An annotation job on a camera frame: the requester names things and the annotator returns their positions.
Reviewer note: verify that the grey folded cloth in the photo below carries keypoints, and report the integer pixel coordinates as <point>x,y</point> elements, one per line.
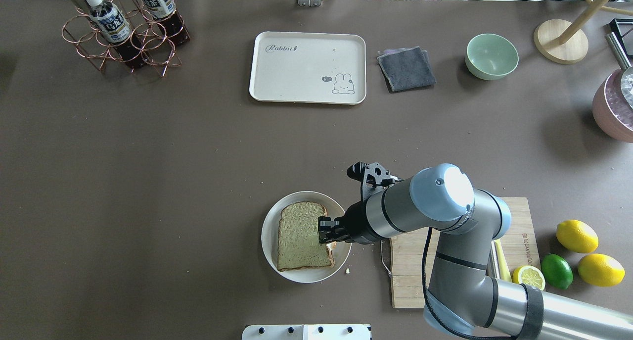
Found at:
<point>406,69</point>

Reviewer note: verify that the green lime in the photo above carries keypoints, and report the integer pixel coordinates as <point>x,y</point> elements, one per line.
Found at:
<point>556,271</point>

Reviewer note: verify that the yellow lemon near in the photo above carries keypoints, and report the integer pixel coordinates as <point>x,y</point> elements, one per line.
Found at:
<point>601,270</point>

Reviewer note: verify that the wooden cup tree stand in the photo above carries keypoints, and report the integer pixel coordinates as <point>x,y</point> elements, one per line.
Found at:
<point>564,42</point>

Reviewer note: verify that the wooden cutting board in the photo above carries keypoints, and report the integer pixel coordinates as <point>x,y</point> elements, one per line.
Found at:
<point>519,245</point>

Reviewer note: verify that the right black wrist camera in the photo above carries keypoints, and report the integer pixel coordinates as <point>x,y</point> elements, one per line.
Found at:
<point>373,177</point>

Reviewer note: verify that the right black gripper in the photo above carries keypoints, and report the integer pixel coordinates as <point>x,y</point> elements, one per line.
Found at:
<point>357,224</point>

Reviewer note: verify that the copper wire bottle rack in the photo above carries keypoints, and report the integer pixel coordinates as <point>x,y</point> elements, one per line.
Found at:
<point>136,33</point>

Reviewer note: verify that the cream rabbit tray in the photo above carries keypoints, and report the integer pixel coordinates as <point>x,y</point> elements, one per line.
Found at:
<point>308,68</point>

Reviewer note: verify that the yellow lemon far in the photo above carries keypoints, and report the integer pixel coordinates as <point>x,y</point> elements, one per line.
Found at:
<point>577,236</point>

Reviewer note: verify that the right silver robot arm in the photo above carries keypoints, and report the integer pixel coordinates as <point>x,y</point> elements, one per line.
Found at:
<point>459,295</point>

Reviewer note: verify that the bread slice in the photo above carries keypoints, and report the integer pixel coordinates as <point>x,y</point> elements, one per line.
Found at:
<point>298,238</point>

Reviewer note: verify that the white round plate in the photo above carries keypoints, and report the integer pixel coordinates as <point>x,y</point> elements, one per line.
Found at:
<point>269,238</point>

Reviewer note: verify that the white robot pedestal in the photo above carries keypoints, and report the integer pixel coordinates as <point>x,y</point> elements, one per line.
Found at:
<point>308,332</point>

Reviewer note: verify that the metal ice scoop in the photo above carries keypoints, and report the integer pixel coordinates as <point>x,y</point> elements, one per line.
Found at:
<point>626,78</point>

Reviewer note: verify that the yellow lemon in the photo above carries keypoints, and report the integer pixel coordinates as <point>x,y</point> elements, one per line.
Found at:
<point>601,270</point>
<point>577,236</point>

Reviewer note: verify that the green ceramic bowl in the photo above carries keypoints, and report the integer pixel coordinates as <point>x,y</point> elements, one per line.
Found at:
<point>491,57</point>

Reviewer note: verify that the fried egg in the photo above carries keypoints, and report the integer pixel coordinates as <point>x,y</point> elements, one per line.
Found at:
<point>331,246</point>

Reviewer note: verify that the halved lemon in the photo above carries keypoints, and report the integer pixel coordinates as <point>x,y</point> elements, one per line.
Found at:
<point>529,275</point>

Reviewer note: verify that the pink ice bowl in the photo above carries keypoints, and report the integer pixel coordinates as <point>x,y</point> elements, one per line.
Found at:
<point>611,111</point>

